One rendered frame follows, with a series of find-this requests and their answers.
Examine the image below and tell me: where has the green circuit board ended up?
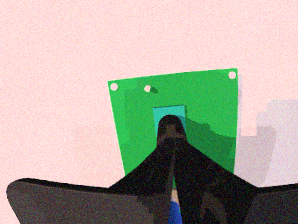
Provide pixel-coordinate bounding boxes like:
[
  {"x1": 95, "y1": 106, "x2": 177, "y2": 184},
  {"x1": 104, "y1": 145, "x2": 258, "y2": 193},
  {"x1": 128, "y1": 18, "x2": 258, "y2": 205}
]
[{"x1": 108, "y1": 68, "x2": 238, "y2": 176}]

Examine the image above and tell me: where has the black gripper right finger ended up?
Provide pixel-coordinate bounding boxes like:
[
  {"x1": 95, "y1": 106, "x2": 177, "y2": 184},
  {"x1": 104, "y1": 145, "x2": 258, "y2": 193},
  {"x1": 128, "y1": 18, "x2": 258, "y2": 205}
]
[{"x1": 173, "y1": 137, "x2": 298, "y2": 224}]

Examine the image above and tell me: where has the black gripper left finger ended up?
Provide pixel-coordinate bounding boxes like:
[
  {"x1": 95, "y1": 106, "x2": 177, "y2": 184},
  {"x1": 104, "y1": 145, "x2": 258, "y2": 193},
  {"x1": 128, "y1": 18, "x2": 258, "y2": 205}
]
[{"x1": 5, "y1": 137, "x2": 176, "y2": 224}]

